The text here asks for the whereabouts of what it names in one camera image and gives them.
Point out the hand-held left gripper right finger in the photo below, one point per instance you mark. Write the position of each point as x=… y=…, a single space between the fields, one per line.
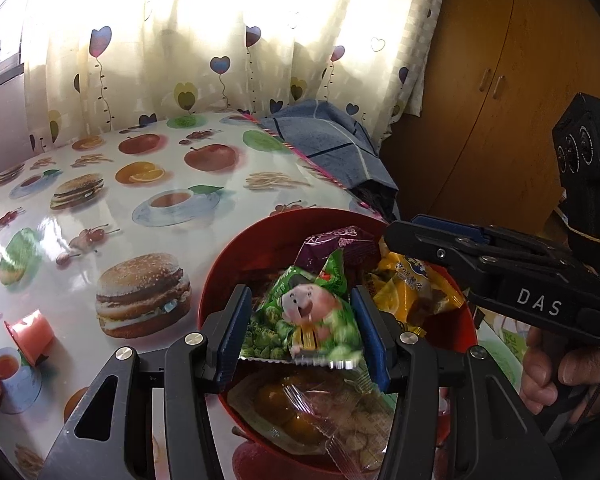
x=370 y=340

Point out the person's right hand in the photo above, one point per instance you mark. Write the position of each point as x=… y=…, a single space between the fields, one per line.
x=535 y=370

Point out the clear green peanut bag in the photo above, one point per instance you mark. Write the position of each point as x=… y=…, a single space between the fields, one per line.
x=360 y=420

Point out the blue checked cloth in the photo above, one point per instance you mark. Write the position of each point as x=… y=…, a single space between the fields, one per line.
x=320 y=135

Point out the yellow snack packet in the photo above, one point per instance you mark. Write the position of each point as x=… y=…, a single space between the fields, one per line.
x=410 y=290

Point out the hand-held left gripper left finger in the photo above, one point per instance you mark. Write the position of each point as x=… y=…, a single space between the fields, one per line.
x=232 y=330

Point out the purple snack packet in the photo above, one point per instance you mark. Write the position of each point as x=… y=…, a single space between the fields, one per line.
x=330 y=240

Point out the wooden cabinet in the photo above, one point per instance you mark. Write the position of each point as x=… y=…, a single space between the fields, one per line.
x=480 y=110

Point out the heart print curtain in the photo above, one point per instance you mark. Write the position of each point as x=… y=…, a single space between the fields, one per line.
x=180 y=20

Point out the clear orange snack packet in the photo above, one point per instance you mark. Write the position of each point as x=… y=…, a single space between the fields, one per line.
x=280 y=405

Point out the red jelly cup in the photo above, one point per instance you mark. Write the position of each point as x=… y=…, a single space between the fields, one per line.
x=30 y=332

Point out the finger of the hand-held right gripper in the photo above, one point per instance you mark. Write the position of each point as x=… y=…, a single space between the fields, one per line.
x=455 y=227
x=425 y=242

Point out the red plastic bowl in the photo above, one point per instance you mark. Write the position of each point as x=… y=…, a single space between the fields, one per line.
x=230 y=270

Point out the green pea packet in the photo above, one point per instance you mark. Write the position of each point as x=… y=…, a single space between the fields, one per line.
x=320 y=330

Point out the fruit print tablecloth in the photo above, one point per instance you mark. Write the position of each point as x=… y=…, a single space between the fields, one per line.
x=130 y=210

